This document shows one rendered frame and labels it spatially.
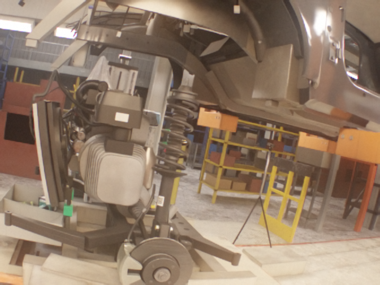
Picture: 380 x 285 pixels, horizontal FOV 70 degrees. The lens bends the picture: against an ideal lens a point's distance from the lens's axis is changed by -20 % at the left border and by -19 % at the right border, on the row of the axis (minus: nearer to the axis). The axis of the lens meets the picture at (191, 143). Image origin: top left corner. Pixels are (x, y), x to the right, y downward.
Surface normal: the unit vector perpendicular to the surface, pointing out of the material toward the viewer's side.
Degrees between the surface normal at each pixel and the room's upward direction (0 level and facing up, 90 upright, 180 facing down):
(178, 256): 90
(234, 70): 103
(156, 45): 90
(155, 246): 90
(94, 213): 90
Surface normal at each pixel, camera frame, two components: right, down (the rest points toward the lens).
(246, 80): 0.15, 0.32
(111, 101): 0.36, -0.07
